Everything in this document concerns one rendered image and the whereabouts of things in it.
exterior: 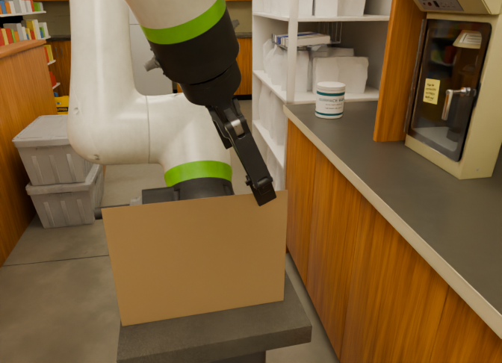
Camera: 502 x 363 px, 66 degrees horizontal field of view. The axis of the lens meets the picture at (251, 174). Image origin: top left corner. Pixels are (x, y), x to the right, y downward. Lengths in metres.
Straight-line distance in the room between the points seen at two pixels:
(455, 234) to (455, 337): 0.23
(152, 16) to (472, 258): 0.81
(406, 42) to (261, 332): 1.16
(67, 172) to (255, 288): 2.23
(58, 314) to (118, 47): 1.75
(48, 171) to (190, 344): 2.27
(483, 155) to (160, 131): 0.99
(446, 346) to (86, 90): 0.93
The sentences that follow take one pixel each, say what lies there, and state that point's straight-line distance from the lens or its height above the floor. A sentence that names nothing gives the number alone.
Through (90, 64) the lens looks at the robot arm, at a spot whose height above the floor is 1.35.
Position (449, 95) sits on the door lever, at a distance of 1.28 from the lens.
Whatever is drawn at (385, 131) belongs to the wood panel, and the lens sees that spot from 1.60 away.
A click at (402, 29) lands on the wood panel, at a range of 1.54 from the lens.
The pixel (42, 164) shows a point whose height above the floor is 0.48.
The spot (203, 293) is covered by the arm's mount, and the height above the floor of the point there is 0.99.
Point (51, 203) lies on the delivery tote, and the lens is 2.93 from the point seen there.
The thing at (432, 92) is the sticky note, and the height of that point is 1.17.
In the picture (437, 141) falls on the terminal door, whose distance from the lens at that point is 1.41.
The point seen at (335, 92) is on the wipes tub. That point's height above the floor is 1.06.
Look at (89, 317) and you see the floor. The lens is 2.21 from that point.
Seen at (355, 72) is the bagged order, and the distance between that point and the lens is 2.51.
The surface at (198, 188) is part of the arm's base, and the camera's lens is 0.68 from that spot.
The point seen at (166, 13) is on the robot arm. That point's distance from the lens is 0.40.
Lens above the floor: 1.44
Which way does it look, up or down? 24 degrees down
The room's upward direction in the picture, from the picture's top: straight up
